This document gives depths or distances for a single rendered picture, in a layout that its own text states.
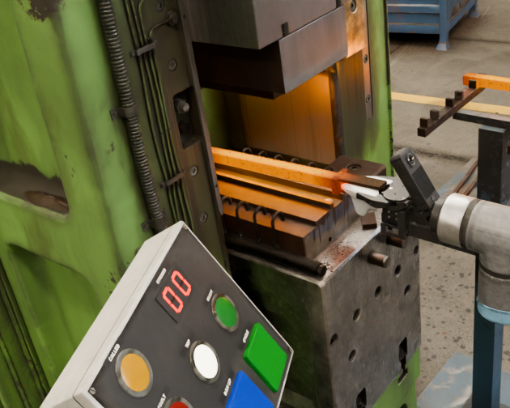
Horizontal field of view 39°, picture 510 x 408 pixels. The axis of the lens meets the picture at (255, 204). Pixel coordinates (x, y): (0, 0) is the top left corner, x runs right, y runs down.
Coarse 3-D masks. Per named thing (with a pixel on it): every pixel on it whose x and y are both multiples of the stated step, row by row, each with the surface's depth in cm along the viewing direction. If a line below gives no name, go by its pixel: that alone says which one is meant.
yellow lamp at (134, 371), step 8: (128, 360) 82; (136, 360) 83; (128, 368) 81; (136, 368) 82; (144, 368) 84; (128, 376) 81; (136, 376) 82; (144, 376) 83; (128, 384) 81; (136, 384) 81; (144, 384) 82
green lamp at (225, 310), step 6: (216, 300) 101; (222, 300) 102; (228, 300) 103; (216, 306) 100; (222, 306) 101; (228, 306) 102; (222, 312) 100; (228, 312) 101; (234, 312) 103; (222, 318) 100; (228, 318) 101; (234, 318) 102; (228, 324) 100; (234, 324) 102
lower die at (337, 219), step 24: (240, 192) 151; (264, 192) 150; (288, 192) 146; (240, 216) 145; (264, 216) 143; (288, 216) 141; (312, 216) 139; (336, 216) 143; (264, 240) 143; (288, 240) 138; (312, 240) 138
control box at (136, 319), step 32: (160, 256) 96; (192, 256) 101; (128, 288) 93; (160, 288) 92; (192, 288) 97; (224, 288) 104; (96, 320) 91; (128, 320) 86; (160, 320) 90; (192, 320) 95; (256, 320) 107; (96, 352) 82; (128, 352) 83; (160, 352) 87; (192, 352) 92; (224, 352) 97; (288, 352) 110; (64, 384) 80; (96, 384) 77; (160, 384) 85; (192, 384) 89; (224, 384) 94; (256, 384) 100
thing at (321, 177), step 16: (224, 160) 156; (240, 160) 153; (256, 160) 151; (272, 160) 150; (288, 176) 146; (304, 176) 143; (320, 176) 140; (336, 176) 138; (352, 176) 137; (336, 192) 138
